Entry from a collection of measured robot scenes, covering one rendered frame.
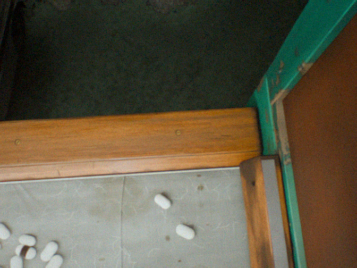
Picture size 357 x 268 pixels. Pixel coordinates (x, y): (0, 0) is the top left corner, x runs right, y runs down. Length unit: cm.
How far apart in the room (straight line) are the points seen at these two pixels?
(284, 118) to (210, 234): 26
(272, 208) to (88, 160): 35
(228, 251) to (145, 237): 16
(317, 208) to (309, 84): 18
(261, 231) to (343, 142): 25
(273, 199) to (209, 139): 19
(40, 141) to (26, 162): 5
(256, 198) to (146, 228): 22
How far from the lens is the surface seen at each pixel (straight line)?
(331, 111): 52
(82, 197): 78
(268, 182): 67
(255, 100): 83
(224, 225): 77
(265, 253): 68
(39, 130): 81
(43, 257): 78
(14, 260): 79
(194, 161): 76
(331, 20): 49
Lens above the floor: 150
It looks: 75 degrees down
